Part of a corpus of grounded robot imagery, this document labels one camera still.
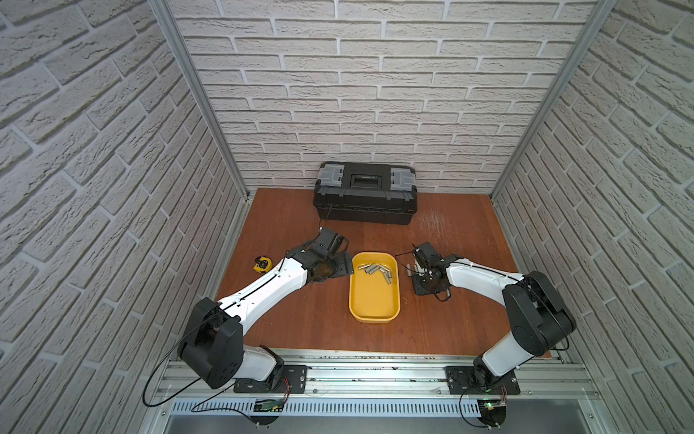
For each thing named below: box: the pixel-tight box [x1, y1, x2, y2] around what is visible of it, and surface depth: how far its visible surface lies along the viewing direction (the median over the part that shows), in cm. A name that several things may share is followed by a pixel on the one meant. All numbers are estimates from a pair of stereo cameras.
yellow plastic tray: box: [348, 251, 402, 324], surface depth 93 cm
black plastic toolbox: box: [312, 160, 419, 226], surface depth 102 cm
